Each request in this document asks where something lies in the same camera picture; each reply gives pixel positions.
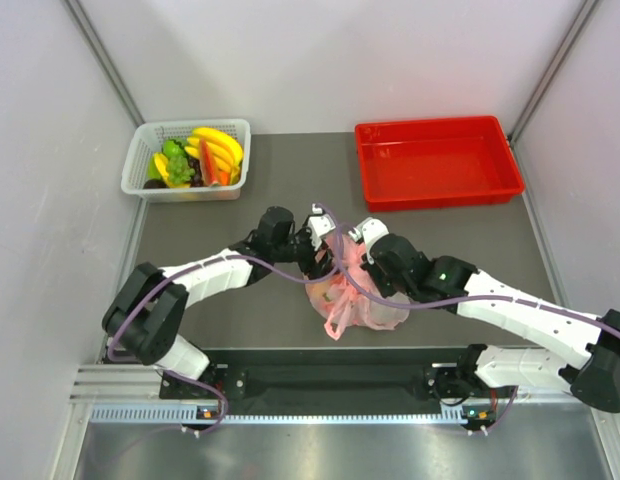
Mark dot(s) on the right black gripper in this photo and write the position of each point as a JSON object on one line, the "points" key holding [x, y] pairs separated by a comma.
{"points": [[385, 290]]}

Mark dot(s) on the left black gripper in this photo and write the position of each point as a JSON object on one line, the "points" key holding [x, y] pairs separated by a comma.
{"points": [[310, 267]]}

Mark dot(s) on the pink plastic bag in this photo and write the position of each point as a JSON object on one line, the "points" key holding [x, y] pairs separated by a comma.
{"points": [[342, 305]]}

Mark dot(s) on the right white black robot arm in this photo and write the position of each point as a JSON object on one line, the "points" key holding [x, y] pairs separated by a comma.
{"points": [[570, 351]]}

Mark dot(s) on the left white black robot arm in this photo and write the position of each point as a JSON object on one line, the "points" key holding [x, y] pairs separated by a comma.
{"points": [[144, 318]]}

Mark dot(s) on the red plastic tray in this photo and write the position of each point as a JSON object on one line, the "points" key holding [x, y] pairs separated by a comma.
{"points": [[436, 163]]}

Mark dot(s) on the watermelon slice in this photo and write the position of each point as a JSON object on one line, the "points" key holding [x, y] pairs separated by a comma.
{"points": [[209, 166]]}

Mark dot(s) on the yellow banana bunch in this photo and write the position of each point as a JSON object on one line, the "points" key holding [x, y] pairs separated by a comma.
{"points": [[225, 149]]}

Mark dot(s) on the dark purple grapes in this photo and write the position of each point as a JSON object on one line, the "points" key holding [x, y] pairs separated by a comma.
{"points": [[196, 179]]}

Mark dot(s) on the green grape bunch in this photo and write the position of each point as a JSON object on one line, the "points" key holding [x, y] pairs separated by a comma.
{"points": [[178, 169]]}

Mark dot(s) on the green apple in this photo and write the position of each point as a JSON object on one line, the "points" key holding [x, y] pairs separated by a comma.
{"points": [[172, 148]]}

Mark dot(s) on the white plastic basket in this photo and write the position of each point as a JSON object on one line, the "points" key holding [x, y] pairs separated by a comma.
{"points": [[149, 137]]}

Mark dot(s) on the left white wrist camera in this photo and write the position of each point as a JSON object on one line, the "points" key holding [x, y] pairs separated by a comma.
{"points": [[319, 224]]}

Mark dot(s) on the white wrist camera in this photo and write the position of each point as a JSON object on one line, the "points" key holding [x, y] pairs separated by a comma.
{"points": [[367, 233], [319, 224]]}

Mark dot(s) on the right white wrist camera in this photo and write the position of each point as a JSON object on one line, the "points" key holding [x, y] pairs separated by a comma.
{"points": [[367, 233]]}

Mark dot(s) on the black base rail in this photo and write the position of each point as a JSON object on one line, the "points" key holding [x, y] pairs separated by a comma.
{"points": [[348, 381]]}

